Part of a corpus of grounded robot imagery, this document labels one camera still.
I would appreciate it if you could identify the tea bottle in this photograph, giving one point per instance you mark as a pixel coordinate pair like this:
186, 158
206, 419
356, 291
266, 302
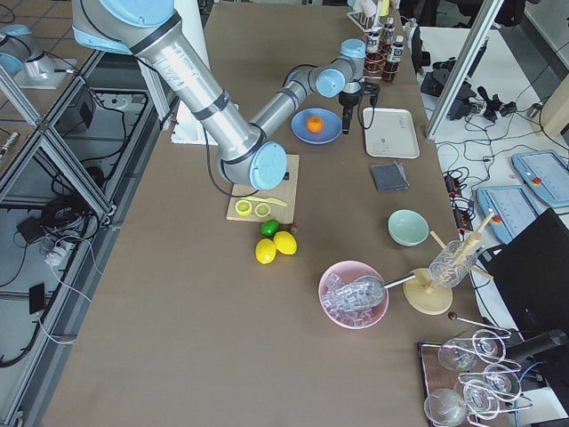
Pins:
393, 59
374, 46
388, 33

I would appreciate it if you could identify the yellow lemon far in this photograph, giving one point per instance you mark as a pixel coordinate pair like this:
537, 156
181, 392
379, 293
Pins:
265, 251

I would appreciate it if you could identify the wine glass rack tray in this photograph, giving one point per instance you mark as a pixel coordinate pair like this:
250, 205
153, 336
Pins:
470, 381

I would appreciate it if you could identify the cream rabbit tray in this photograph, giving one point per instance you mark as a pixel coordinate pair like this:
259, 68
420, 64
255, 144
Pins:
390, 133

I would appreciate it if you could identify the orange fruit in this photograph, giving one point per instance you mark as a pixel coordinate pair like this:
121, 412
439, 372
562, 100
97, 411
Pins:
315, 124

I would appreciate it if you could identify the steel ice scoop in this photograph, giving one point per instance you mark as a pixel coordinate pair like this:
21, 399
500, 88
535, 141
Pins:
368, 291

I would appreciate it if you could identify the lemon slice lower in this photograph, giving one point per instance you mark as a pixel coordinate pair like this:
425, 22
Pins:
262, 210

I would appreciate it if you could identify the wooden glass stand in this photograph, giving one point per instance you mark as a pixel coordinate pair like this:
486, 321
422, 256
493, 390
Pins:
423, 293

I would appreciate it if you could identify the tea bottle upper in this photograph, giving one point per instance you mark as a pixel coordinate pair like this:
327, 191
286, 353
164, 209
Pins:
374, 46

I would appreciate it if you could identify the teach pendant near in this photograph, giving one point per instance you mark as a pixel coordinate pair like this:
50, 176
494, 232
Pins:
514, 208

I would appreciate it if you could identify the teach pendant far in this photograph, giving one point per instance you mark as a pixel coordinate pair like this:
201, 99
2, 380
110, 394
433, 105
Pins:
546, 175

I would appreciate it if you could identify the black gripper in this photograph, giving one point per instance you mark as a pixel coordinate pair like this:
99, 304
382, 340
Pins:
348, 100

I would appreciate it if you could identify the yellow lemon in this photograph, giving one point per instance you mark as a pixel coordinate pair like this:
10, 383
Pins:
265, 251
285, 242

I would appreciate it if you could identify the tea bottle lower left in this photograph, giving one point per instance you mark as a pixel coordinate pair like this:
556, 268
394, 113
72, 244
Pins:
393, 59

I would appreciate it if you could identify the yellow lemon near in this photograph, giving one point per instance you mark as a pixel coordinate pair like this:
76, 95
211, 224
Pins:
285, 242

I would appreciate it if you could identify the blue plate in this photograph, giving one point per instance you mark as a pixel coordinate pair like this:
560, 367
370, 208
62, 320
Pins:
329, 130

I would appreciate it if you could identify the bamboo cutting board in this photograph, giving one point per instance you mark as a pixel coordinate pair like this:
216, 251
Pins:
286, 192

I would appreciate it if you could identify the grey folded cloth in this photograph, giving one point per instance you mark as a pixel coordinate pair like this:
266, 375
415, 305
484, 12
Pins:
388, 178

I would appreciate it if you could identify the lemon half upper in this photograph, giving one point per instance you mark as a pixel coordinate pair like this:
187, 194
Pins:
243, 207

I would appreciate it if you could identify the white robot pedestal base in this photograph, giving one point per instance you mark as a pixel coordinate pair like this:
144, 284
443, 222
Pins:
188, 129

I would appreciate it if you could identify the yellow plastic knife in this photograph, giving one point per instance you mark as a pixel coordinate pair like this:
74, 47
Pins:
268, 200

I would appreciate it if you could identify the tea bottle lower right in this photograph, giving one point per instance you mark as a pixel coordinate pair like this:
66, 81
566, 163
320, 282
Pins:
388, 33

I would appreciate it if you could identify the green bowl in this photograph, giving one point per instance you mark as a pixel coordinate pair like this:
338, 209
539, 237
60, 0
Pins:
408, 228

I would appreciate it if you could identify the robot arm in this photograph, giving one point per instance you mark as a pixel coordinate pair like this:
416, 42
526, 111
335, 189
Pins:
152, 30

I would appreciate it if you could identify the copper wire bottle rack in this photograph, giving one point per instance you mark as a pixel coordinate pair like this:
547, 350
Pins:
384, 53

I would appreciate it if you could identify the clear textured glass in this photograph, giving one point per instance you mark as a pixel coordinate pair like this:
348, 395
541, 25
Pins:
450, 267

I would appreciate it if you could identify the teach pendant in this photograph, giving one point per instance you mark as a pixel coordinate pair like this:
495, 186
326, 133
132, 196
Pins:
514, 208
546, 175

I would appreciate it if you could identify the pink ice bowl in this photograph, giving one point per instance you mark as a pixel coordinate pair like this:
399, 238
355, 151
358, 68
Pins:
336, 277

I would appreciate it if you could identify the green lime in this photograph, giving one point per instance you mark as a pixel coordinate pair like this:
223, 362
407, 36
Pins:
269, 228

